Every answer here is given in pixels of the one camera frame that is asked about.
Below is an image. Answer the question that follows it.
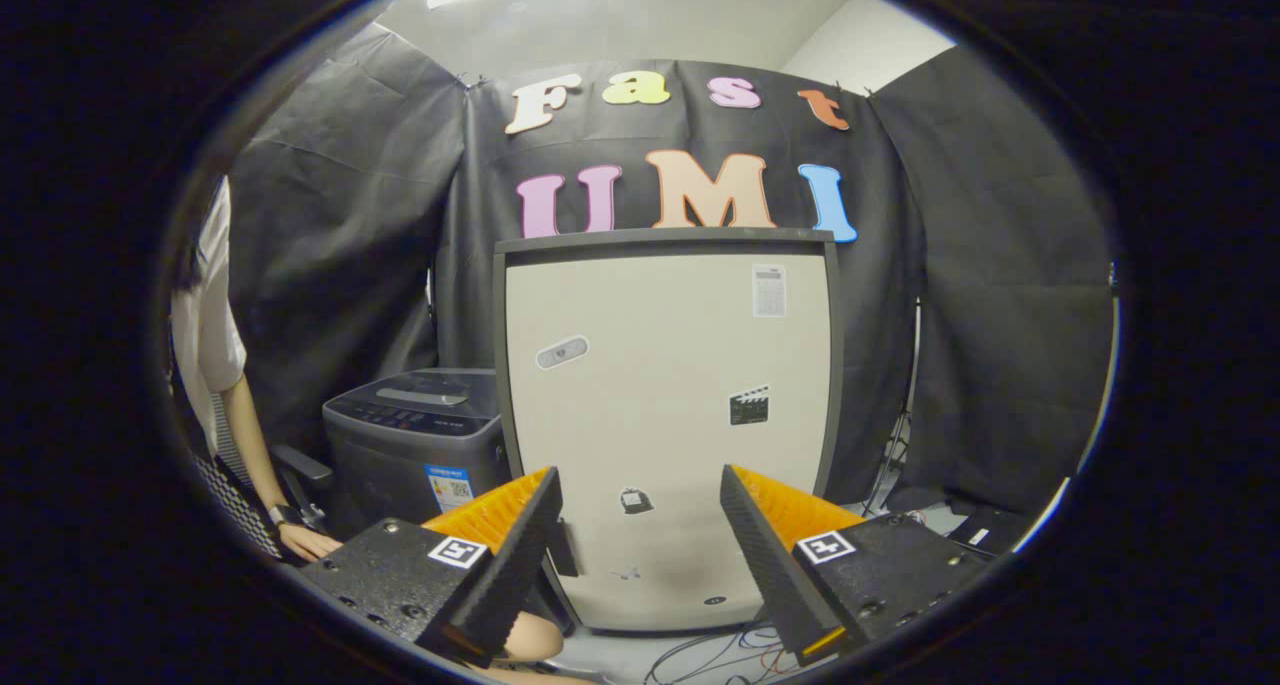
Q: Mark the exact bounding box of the grey washing machine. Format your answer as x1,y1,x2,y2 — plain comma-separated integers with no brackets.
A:
322,368,513,541

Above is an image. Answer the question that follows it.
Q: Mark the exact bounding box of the black backdrop cloth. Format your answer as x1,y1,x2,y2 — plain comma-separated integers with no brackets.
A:
228,23,1116,516

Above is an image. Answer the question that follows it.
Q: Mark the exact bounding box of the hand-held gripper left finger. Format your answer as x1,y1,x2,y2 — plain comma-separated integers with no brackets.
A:
296,465,564,668

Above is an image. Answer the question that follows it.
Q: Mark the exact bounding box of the person's white shirt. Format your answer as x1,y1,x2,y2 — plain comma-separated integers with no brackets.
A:
170,177,248,456

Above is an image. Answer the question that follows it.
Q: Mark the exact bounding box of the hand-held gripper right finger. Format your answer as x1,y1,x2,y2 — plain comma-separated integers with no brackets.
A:
718,463,996,666

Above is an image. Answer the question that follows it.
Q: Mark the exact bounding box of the person's leg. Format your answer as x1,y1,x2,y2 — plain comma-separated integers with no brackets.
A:
480,610,591,685

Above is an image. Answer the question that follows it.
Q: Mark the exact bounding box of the tangle of floor cables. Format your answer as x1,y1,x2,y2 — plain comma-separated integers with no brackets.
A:
645,620,801,685

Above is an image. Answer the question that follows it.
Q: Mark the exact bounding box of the black white patterned garment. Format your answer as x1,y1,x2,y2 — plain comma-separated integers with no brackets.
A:
170,385,283,558

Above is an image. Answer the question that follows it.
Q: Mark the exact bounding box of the black office chair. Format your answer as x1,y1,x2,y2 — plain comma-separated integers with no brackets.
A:
270,443,336,531

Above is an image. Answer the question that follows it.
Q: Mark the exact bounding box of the black flat box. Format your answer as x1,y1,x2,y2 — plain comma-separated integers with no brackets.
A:
950,505,1033,556

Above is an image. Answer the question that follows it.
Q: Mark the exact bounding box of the beige cabinet with grey frame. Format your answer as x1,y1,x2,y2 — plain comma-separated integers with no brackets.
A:
492,227,844,634

